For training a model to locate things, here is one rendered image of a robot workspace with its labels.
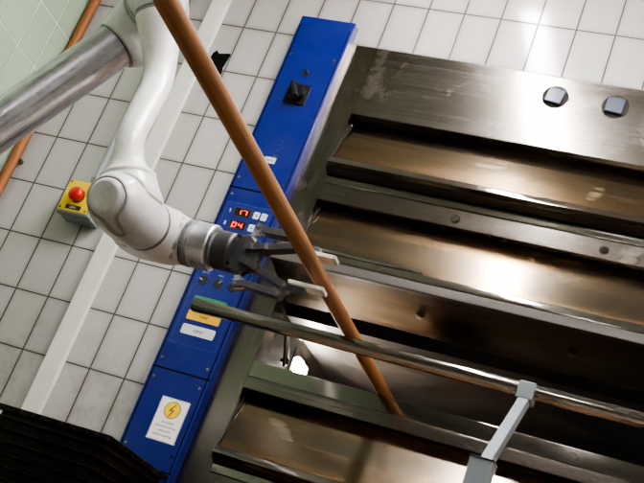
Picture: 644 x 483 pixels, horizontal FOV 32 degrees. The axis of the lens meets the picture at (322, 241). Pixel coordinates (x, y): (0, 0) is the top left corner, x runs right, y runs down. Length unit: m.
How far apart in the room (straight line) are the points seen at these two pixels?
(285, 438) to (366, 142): 0.80
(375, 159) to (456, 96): 0.27
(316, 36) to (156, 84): 0.96
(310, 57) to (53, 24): 0.75
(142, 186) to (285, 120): 1.02
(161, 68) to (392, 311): 0.81
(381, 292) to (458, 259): 0.24
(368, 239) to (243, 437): 0.57
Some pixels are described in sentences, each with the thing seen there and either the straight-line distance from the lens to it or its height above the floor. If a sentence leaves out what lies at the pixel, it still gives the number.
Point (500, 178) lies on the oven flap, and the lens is 2.82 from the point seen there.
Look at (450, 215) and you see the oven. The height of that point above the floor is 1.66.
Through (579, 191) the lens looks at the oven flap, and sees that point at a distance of 2.79.
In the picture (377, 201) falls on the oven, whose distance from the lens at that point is 2.84.
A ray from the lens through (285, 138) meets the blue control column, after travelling 2.96.
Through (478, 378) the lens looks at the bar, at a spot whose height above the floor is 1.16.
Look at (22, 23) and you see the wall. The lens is 3.24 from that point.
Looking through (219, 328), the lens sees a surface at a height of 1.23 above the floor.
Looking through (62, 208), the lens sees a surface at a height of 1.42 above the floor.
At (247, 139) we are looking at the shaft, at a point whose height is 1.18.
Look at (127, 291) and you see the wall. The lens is 2.93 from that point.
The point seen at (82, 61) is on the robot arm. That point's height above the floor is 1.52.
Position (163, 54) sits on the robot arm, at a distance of 2.31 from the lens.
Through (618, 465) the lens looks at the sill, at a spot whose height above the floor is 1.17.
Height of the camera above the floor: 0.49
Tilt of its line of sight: 21 degrees up
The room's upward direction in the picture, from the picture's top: 21 degrees clockwise
